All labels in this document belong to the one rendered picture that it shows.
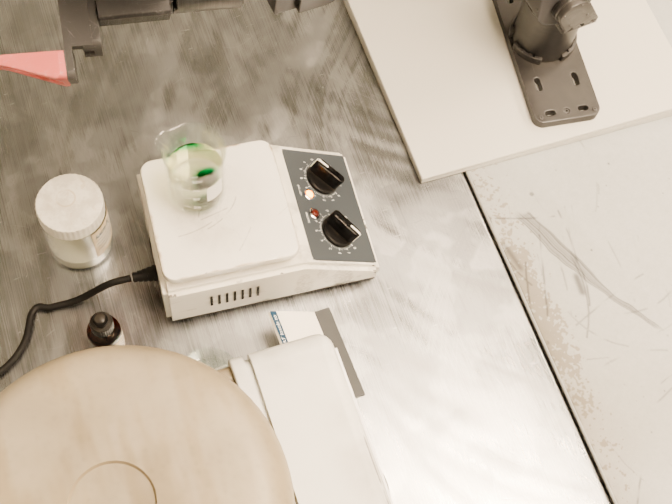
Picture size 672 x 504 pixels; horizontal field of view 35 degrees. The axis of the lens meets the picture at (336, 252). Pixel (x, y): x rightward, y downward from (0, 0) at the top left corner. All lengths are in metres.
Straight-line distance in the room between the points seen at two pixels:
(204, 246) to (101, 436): 0.62
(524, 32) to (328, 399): 0.82
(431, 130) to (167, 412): 0.80
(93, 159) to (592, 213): 0.49
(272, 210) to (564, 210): 0.31
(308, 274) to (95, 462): 0.65
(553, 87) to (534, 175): 0.10
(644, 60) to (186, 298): 0.55
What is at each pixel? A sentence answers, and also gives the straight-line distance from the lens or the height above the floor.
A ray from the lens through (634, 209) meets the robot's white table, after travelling 1.11.
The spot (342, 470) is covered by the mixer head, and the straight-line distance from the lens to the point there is 0.33.
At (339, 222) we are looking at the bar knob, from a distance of 0.96.
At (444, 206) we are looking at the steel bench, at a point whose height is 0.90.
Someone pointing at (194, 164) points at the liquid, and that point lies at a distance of 0.91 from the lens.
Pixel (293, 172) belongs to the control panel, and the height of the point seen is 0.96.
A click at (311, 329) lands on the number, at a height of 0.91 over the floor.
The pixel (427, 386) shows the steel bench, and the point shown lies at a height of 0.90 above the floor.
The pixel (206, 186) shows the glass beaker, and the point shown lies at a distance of 0.89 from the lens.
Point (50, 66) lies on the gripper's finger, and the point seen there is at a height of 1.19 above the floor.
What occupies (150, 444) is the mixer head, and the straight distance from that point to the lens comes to 0.31.
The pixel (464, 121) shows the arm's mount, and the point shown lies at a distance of 1.10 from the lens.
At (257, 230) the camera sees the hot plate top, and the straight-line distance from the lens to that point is 0.93.
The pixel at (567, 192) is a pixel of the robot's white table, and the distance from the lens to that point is 1.09.
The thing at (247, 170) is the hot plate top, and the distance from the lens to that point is 0.95.
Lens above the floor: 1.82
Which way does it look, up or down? 64 degrees down
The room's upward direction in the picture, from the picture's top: 10 degrees clockwise
